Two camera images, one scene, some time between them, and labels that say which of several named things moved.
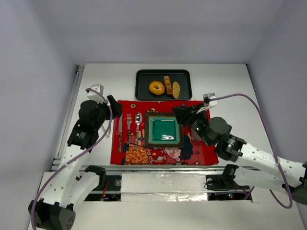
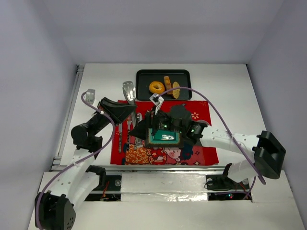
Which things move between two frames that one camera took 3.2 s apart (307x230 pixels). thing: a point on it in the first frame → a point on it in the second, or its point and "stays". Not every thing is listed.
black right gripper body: (192, 117) → (150, 122)
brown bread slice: (168, 84) stays
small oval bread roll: (176, 89) stays
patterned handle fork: (129, 119) stays
